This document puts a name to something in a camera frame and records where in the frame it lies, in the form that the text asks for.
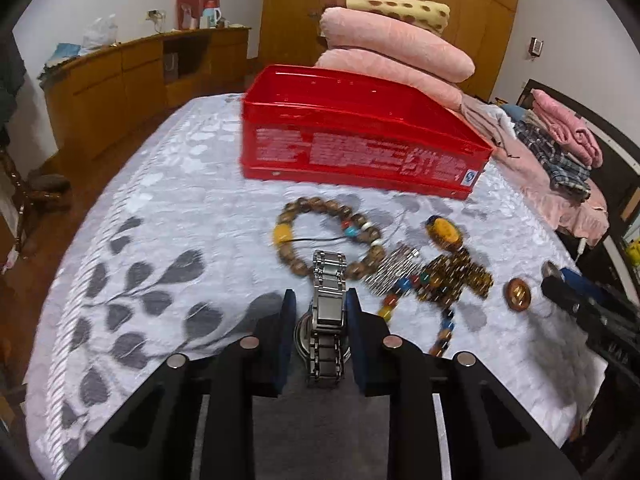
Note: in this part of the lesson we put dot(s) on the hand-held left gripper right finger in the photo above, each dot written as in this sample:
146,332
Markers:
358,350

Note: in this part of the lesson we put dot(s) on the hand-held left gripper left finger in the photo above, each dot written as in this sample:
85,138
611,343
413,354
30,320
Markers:
284,345

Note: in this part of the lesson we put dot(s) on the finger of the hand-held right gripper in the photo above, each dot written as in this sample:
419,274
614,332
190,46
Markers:
585,310
582,282

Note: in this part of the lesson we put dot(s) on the silver metal wristwatch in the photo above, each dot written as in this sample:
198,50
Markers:
327,305

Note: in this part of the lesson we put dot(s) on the round brown pendant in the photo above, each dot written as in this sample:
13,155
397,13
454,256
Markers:
519,295

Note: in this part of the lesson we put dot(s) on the silver metal hair comb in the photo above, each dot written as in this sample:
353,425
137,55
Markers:
391,267

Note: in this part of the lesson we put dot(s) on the red tin box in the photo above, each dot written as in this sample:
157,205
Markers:
350,152

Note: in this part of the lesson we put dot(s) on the bed with pink bedspread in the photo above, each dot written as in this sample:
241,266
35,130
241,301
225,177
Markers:
550,205

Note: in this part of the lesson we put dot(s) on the plaid clothing pile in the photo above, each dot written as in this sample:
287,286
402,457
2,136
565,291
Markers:
555,162

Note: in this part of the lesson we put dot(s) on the dark wooden headboard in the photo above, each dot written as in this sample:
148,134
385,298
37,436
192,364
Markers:
615,160

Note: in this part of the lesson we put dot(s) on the folded dark pink blanket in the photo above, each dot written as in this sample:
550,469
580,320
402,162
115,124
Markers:
565,125

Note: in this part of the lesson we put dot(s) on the beige cloth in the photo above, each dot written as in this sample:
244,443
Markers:
492,125

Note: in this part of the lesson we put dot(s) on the white grey leaf tablecloth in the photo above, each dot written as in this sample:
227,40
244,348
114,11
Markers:
175,185

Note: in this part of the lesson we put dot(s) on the wooden wardrobe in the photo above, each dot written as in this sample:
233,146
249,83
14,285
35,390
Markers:
480,35

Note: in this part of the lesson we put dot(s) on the wooden coat rack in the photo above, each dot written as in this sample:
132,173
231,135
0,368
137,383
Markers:
30,195

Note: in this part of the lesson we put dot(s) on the grey paper bag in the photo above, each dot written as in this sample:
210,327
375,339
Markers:
171,67

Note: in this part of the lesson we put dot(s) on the wooden sideboard cabinet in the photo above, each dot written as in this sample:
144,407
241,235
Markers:
100,90

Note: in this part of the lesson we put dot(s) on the yellow spotted pillow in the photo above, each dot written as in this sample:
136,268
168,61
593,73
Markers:
400,10

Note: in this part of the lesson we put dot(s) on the light blue electric kettle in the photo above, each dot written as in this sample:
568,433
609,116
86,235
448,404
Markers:
210,15

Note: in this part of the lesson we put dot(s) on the white plastic bag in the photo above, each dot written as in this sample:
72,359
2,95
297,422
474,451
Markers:
100,32

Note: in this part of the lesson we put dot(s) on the light blue cloth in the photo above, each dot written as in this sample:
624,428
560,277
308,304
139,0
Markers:
65,55

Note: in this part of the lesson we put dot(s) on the dark coats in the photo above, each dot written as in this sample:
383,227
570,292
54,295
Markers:
10,85

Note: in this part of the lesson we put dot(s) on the wall control panel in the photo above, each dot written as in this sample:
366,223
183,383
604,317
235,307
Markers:
537,46

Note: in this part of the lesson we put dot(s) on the wall power socket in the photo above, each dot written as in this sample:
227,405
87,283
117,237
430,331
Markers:
156,15

